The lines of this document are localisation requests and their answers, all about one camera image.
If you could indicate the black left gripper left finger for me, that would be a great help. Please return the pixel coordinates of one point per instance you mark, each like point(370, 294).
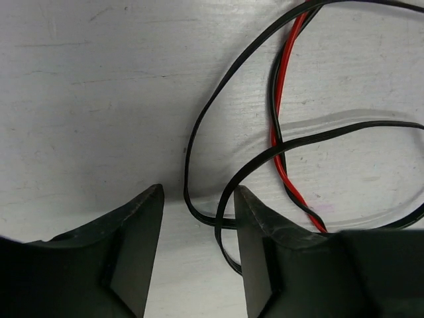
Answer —
point(100, 269)

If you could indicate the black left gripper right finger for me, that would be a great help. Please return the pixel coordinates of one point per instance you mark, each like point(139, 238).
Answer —
point(289, 271)

